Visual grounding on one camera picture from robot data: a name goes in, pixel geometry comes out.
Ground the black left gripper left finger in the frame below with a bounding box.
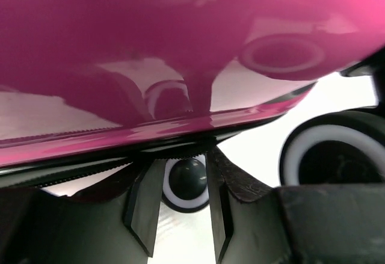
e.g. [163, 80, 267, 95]
[1, 160, 165, 263]

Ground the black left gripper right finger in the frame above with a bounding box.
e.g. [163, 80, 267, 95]
[206, 148, 384, 263]

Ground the pink hard-shell suitcase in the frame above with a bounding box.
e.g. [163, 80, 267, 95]
[1, 0, 384, 213]

